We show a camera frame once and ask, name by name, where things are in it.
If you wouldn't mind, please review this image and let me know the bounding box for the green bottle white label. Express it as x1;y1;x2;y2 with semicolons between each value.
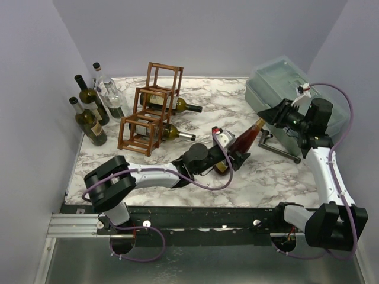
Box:
74;75;110;126

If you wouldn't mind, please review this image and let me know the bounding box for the purple cable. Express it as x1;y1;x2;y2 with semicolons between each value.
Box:
277;82;359;261
81;137;233;263

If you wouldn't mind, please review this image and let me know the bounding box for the dark bottle gold foil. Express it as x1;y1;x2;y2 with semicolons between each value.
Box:
213;117;266;175

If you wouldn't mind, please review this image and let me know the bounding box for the dark metal crank tool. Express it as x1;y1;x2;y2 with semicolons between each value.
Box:
257;130;302;164

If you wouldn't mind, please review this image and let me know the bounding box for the brown wooden wine rack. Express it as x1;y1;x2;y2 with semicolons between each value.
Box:
117;62;184;157

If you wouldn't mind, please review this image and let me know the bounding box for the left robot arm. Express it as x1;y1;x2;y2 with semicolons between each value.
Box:
82;143;250;234

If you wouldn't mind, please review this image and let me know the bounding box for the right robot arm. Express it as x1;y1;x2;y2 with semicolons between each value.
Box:
258;98;368;252

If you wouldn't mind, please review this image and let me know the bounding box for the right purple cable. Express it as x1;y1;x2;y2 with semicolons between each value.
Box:
277;82;359;261

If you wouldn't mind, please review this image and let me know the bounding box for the translucent green plastic toolbox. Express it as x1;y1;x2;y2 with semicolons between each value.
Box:
245;56;349;137

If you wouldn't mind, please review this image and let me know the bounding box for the clear bottle dark label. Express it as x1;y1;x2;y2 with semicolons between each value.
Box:
104;80;129;119

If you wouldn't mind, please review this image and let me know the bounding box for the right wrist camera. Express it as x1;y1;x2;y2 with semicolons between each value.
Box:
291;83;311;107

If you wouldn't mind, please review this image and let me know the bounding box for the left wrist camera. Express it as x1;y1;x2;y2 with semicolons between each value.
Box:
212;127;236;149

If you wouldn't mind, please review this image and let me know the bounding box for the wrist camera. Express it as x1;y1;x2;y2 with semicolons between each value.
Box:
291;83;311;107
212;127;236;149

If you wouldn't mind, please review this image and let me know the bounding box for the black front mounting rail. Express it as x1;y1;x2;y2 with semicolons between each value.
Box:
60;205;293;252

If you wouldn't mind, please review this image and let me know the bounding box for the green bottle rack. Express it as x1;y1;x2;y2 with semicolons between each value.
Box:
139;93;203;113
135;122;196;141

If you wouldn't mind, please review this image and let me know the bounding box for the clear wine bottle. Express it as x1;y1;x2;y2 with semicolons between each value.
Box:
92;62;115;98

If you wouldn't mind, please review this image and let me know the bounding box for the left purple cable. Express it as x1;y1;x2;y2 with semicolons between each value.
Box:
81;137;233;263

